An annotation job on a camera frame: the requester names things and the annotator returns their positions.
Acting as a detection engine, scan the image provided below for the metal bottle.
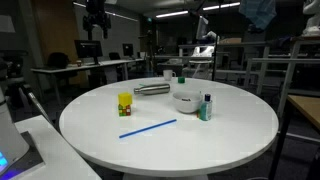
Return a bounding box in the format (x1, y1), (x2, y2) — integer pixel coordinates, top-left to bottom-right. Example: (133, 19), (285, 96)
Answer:
(134, 84), (170, 95)

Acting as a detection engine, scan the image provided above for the yellow cube block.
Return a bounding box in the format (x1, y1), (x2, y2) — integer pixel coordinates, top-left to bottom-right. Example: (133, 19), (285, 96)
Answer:
(118, 92), (132, 106)

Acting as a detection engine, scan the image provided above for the blue cloth hanging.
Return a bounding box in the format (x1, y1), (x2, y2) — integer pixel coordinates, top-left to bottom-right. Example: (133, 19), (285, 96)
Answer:
(239, 0), (277, 30)

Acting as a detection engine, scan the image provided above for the hand sanitizer bottle blue cap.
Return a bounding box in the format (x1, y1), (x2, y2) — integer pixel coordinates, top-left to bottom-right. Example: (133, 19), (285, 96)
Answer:
(199, 94), (212, 121)

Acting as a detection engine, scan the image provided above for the white mug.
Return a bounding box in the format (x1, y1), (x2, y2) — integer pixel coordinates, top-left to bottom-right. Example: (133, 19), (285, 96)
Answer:
(163, 70), (176, 81)

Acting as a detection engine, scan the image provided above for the long white desk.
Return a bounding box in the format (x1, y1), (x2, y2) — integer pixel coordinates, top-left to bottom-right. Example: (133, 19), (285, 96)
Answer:
(31, 58), (144, 74)

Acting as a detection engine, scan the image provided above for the black computer monitor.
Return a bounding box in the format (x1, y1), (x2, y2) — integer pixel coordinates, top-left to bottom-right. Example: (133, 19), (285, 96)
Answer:
(74, 40), (103, 65)

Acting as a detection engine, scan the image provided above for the wooden side table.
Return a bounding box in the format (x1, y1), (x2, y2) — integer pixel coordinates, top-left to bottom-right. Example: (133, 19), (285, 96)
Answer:
(268, 95), (320, 180)

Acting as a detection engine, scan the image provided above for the black office chair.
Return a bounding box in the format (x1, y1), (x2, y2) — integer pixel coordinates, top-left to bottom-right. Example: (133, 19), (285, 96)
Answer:
(47, 52), (70, 69)

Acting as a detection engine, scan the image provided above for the white bowl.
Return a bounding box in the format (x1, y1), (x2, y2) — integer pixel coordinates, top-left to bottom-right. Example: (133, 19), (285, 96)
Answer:
(172, 92), (203, 113)

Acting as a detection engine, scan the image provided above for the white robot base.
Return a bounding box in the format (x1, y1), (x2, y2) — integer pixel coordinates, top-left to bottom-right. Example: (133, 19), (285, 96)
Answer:
(0, 88), (29, 174)

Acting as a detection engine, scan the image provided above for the blue straw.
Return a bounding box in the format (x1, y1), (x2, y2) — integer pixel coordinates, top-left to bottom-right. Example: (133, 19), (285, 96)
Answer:
(119, 119), (177, 139)

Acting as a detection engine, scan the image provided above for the multicolour puzzle cube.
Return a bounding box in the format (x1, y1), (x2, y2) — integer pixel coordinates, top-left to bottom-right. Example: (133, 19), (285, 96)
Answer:
(118, 105), (131, 116)

